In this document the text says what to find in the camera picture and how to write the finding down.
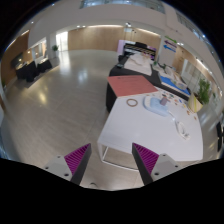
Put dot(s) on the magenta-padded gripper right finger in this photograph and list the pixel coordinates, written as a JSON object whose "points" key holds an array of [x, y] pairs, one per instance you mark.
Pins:
{"points": [[148, 160]]}

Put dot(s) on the dark display screen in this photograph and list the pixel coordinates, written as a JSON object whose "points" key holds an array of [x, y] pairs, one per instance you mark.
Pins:
{"points": [[138, 50]]}

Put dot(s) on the black-draped table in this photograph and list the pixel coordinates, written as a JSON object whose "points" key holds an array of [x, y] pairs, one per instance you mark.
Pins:
{"points": [[26, 71], [44, 66]]}

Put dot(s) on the blue-based architectural model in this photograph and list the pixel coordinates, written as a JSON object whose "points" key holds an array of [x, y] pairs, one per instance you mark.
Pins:
{"points": [[170, 81]]}

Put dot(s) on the white architectural model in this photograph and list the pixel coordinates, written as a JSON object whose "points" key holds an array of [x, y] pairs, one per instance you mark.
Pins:
{"points": [[138, 65]]}

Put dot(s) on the arrow direction signs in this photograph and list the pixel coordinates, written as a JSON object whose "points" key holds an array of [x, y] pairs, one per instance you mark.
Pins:
{"points": [[170, 43]]}

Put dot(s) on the small potted plant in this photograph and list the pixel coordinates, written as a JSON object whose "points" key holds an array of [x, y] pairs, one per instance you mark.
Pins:
{"points": [[55, 48]]}

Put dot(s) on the palm in striped pot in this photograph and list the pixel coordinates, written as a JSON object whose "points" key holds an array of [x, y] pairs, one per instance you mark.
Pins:
{"points": [[203, 90]]}

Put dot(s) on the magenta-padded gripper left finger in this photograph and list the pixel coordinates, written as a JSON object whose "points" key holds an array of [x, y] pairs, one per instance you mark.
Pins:
{"points": [[76, 160]]}

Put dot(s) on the flat pink-red board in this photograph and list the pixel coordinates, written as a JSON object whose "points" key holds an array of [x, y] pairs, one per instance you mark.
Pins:
{"points": [[131, 85]]}

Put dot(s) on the black display platform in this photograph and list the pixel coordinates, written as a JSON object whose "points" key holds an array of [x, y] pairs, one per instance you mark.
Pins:
{"points": [[115, 71]]}

